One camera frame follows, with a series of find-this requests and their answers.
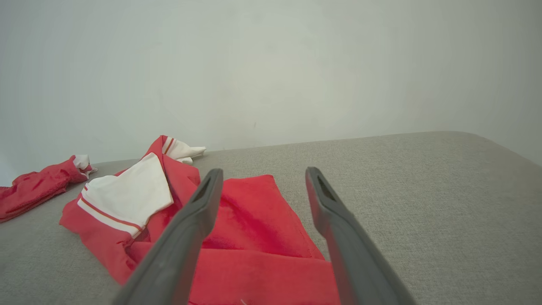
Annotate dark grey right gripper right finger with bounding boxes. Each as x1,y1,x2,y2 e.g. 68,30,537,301
305,166,418,305

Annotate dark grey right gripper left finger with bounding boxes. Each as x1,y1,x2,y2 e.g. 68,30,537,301
112,168,224,305

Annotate red shirt with white sleeves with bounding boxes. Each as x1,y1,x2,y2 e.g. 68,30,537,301
59,135,341,305

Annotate red shorts with white stripe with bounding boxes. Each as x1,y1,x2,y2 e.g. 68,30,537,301
0,154,98,223

